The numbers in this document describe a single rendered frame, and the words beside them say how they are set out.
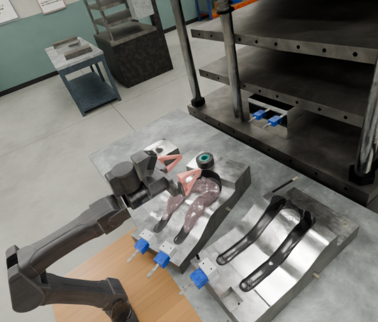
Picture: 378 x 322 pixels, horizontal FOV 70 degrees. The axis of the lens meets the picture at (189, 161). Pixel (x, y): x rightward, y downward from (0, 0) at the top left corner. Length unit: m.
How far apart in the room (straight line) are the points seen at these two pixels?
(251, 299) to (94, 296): 0.43
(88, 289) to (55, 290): 0.10
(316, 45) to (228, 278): 0.89
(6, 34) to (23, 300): 6.99
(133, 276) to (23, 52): 6.83
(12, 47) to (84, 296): 6.97
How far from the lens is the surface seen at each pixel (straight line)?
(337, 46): 1.16
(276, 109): 1.45
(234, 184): 1.10
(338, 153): 1.43
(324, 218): 1.05
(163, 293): 1.01
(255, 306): 0.84
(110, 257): 1.18
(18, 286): 0.73
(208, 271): 0.87
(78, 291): 0.83
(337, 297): 0.97
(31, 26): 7.48
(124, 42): 4.91
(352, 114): 1.23
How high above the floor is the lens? 1.67
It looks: 37 degrees down
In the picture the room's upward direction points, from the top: 16 degrees counter-clockwise
